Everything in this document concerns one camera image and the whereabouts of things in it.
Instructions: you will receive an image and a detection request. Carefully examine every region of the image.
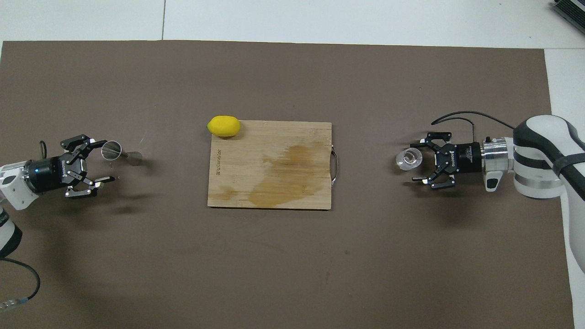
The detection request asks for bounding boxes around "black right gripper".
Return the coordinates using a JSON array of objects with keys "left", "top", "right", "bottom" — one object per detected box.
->
[{"left": 411, "top": 132, "right": 483, "bottom": 190}]

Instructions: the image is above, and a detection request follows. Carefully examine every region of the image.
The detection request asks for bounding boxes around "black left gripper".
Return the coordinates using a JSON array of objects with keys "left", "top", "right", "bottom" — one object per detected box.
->
[{"left": 27, "top": 134, "right": 116, "bottom": 199}]

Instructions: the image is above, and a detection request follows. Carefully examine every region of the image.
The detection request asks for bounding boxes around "clear glass cup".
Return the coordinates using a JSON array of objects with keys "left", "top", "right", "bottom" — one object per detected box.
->
[{"left": 395, "top": 147, "right": 423, "bottom": 172}]

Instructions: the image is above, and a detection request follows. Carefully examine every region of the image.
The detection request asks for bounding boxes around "steel double jigger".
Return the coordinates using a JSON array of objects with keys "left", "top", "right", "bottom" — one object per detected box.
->
[{"left": 101, "top": 140, "right": 144, "bottom": 167}]

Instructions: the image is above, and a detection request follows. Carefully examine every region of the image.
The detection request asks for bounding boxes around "brown table mat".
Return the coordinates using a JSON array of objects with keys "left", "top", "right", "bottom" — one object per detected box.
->
[{"left": 0, "top": 40, "right": 575, "bottom": 329}]

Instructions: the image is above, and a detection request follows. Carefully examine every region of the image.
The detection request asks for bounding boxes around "yellow lemon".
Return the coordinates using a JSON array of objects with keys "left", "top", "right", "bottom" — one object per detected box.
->
[{"left": 207, "top": 115, "right": 241, "bottom": 138}]

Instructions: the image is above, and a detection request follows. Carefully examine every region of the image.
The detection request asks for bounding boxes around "wooden cutting board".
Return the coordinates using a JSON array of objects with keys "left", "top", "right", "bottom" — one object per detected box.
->
[{"left": 207, "top": 120, "right": 340, "bottom": 211}]

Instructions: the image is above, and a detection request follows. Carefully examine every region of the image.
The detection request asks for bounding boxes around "grey ridged device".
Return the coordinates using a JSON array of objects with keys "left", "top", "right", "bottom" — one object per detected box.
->
[{"left": 551, "top": 0, "right": 585, "bottom": 23}]

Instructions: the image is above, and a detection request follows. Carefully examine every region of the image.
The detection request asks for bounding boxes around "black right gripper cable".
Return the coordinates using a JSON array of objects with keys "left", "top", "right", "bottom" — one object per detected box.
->
[{"left": 431, "top": 111, "right": 517, "bottom": 142}]

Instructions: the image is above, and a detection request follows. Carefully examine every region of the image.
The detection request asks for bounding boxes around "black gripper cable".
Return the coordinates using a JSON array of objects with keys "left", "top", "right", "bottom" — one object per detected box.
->
[
  {"left": 431, "top": 111, "right": 517, "bottom": 142},
  {"left": 0, "top": 141, "right": 47, "bottom": 314}
]

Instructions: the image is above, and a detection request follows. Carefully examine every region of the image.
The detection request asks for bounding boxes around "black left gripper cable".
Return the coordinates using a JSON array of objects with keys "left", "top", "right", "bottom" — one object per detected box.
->
[{"left": 0, "top": 141, "right": 47, "bottom": 314}]

